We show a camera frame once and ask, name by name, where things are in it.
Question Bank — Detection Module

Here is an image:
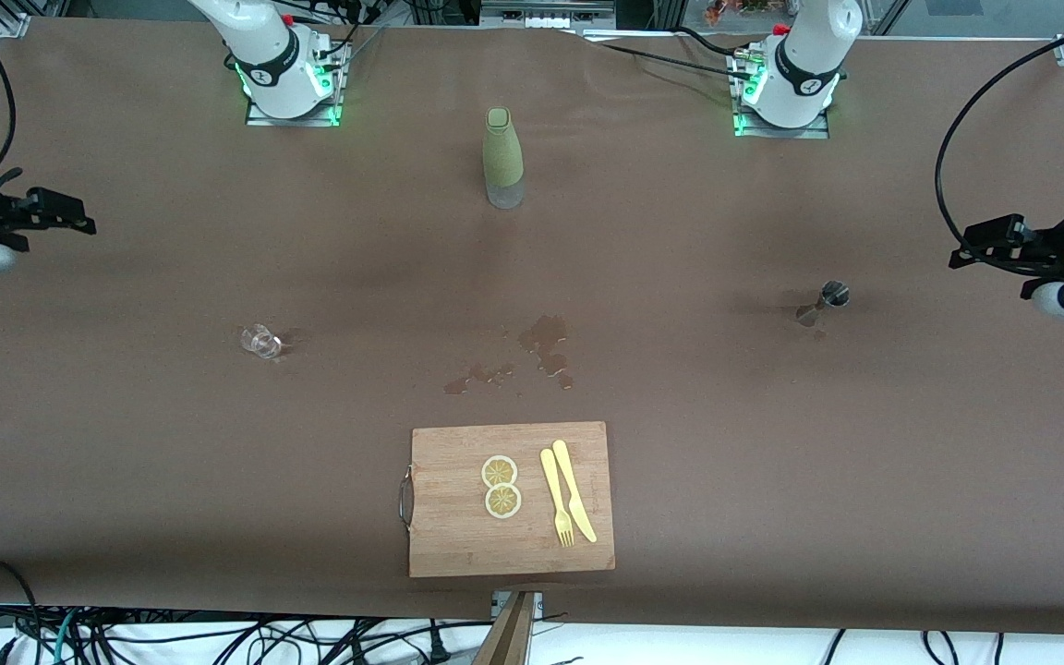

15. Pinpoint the steel measuring jigger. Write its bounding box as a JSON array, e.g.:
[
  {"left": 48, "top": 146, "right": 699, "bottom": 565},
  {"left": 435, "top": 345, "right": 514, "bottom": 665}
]
[{"left": 796, "top": 282, "right": 852, "bottom": 328}]

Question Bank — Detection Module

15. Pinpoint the clear glass cup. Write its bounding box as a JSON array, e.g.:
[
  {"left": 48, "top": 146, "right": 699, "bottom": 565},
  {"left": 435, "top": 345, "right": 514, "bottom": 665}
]
[{"left": 241, "top": 323, "right": 284, "bottom": 360}]

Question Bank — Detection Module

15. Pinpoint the brown table cover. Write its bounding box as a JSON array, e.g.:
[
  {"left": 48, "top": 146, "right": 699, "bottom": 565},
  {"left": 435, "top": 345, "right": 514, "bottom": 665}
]
[{"left": 0, "top": 17, "right": 1064, "bottom": 638}]

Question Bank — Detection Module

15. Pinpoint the green sleeved glass bottle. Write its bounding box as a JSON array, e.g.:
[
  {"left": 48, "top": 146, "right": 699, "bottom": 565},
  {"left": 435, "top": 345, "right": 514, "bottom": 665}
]
[{"left": 482, "top": 107, "right": 526, "bottom": 210}]

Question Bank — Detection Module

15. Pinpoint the liquid spill puddle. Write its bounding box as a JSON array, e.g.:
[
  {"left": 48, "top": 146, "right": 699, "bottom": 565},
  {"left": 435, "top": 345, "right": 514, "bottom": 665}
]
[{"left": 443, "top": 316, "right": 575, "bottom": 396}]

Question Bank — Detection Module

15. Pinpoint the yellow plastic knife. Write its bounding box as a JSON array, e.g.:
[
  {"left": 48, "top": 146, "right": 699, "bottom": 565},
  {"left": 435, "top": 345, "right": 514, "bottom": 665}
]
[{"left": 552, "top": 440, "right": 598, "bottom": 544}]

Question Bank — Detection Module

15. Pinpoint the yellow plastic fork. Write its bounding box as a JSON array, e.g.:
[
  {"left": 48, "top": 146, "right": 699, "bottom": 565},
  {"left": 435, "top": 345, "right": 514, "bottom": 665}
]
[{"left": 540, "top": 448, "right": 575, "bottom": 548}]

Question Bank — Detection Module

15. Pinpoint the grey power strip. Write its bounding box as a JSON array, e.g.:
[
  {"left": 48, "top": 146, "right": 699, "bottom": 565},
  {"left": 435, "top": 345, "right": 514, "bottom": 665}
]
[{"left": 481, "top": 0, "right": 616, "bottom": 29}]

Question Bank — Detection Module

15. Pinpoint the bamboo cutting board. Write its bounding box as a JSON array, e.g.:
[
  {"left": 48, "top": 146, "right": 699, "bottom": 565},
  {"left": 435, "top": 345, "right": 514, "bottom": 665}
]
[{"left": 400, "top": 421, "right": 616, "bottom": 579}]

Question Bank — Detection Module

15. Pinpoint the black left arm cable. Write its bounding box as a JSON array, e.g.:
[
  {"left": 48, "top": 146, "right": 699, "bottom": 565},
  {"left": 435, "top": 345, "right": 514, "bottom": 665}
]
[{"left": 935, "top": 17, "right": 1064, "bottom": 257}]

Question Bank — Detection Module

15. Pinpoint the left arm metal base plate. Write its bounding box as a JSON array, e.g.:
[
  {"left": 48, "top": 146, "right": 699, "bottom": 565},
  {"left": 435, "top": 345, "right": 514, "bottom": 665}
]
[{"left": 732, "top": 51, "right": 831, "bottom": 140}]

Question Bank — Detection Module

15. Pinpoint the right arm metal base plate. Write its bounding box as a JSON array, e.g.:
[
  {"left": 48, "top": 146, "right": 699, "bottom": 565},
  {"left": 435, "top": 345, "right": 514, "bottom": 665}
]
[{"left": 244, "top": 42, "right": 345, "bottom": 128}]

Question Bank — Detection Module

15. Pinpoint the black base power cable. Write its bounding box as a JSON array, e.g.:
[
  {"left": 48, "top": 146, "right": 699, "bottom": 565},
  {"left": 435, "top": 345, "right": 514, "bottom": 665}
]
[{"left": 583, "top": 26, "right": 759, "bottom": 86}]

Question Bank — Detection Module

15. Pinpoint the teal cable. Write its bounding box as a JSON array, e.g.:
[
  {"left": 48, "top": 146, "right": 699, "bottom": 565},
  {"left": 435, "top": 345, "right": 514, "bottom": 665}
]
[{"left": 50, "top": 610, "right": 82, "bottom": 665}]

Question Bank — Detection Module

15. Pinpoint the small metal bracket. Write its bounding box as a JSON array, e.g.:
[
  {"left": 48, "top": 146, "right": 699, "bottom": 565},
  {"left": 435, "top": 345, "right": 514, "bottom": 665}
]
[{"left": 492, "top": 591, "right": 545, "bottom": 620}]

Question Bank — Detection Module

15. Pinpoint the wooden post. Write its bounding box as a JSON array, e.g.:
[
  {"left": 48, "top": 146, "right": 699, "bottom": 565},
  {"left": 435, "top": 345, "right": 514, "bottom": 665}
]
[{"left": 475, "top": 591, "right": 536, "bottom": 665}]

